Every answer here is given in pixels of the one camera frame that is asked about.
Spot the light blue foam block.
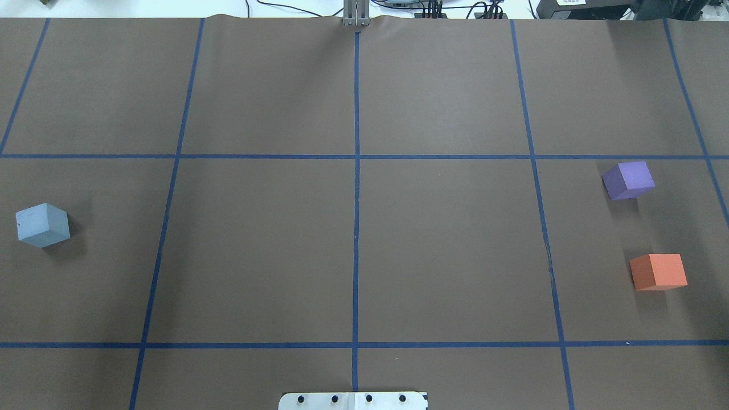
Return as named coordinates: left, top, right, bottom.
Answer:
left=15, top=203, right=71, bottom=248

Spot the purple foam block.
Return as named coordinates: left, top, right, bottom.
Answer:
left=602, top=161, right=656, bottom=200

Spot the orange foam block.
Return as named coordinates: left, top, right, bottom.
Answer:
left=628, top=253, right=688, bottom=292

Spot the aluminium frame post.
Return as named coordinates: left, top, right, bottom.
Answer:
left=342, top=0, right=371, bottom=27

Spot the white camera mast base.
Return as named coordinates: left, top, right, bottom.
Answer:
left=278, top=391, right=429, bottom=409

